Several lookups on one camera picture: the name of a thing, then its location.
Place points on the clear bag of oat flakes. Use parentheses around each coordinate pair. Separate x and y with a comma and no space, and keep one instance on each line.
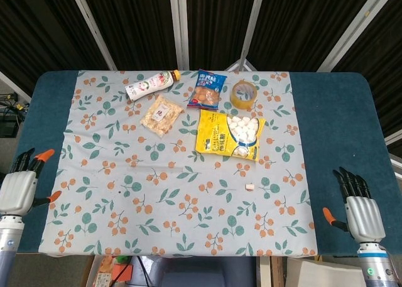
(161,115)

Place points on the grey-blue robot torso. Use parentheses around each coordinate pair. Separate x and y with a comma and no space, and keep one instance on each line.
(194,272)

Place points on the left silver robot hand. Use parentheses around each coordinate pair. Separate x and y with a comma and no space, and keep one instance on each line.
(15,189)

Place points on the blue snack packet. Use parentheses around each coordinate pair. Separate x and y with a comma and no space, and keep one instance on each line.
(207,89)

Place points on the dark partition screen panel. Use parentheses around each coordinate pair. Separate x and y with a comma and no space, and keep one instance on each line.
(216,23)
(389,42)
(31,32)
(135,26)
(298,26)

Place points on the teal felt table cover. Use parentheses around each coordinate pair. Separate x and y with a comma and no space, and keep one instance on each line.
(329,111)

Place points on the clear packing tape roll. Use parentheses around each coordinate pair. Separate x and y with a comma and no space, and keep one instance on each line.
(236,100)

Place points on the white paper sheet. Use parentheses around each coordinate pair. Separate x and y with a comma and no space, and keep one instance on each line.
(320,274)

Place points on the floral fruit print tablecloth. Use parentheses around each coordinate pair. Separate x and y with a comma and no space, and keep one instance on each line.
(103,136)

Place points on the yellow marshmallow bag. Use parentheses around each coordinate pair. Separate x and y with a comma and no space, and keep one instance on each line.
(213,133)

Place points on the white drink bottle yellow cap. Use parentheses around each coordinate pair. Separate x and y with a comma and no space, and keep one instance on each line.
(147,85)

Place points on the cardboard box with orange items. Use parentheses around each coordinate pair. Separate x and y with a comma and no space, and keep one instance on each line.
(106,271)

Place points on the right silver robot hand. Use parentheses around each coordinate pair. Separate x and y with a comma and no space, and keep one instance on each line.
(364,218)

